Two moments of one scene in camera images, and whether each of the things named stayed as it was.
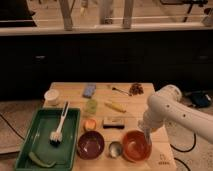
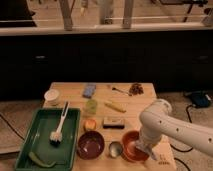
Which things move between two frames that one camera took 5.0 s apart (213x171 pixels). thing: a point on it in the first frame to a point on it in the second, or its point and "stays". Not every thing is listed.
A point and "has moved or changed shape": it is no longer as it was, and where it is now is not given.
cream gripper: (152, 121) to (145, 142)
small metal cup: (115, 149) stays
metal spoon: (122, 91) stays
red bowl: (135, 146) stays
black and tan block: (113, 124) stays
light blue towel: (147, 135) has moved or changed shape
